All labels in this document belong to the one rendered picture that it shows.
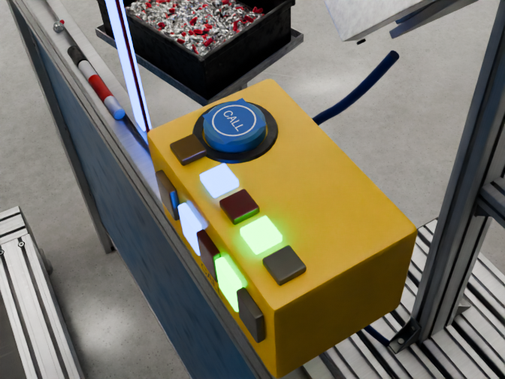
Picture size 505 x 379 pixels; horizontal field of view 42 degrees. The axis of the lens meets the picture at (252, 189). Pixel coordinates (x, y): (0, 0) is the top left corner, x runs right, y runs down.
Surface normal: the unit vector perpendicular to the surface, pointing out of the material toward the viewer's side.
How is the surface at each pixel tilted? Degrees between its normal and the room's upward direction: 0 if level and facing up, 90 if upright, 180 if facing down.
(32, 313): 0
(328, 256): 0
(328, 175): 0
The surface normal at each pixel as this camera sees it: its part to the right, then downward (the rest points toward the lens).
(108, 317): -0.04, -0.64
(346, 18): -0.35, 0.23
